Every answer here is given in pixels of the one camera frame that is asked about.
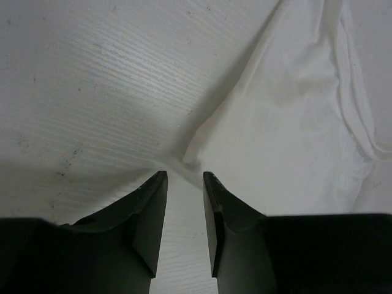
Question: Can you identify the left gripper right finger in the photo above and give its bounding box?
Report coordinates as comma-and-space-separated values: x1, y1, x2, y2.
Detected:
203, 171, 391, 293

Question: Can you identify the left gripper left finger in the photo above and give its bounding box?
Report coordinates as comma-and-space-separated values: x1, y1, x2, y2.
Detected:
1, 171, 168, 293

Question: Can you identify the white tank top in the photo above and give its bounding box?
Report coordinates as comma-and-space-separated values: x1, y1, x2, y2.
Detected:
183, 1, 391, 215

